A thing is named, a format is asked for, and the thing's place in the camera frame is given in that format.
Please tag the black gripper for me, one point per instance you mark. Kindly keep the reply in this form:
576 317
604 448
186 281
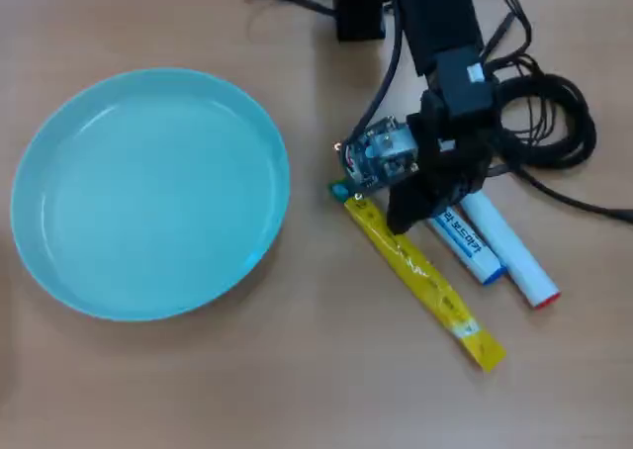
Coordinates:
455 147

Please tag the white bottle with blue cap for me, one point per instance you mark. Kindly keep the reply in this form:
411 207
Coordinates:
470 251

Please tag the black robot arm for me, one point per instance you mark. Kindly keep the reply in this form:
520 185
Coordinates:
435 19

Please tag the red capped white marker pen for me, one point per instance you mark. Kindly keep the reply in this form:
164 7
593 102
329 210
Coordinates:
509 251

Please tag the light green round bowl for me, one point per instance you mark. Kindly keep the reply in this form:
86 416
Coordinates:
148 197

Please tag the yellow stick sachet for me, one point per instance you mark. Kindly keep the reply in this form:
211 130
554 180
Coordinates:
420 271

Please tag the black base block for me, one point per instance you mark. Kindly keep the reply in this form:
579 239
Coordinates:
361 19

